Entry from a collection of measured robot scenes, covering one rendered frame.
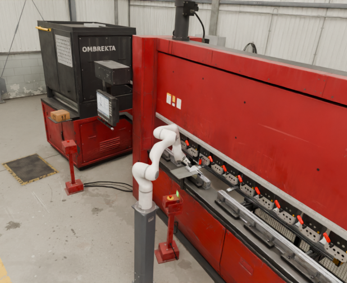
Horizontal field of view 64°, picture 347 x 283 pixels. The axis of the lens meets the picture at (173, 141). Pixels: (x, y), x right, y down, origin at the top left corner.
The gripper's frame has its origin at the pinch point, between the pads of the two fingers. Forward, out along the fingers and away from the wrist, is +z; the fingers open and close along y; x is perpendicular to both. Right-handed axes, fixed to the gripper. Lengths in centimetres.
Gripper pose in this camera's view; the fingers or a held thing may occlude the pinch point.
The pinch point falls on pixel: (188, 164)
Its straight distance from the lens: 307.7
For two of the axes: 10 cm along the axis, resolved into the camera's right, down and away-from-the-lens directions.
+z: 4.9, 5.7, 6.6
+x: -6.8, 7.2, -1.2
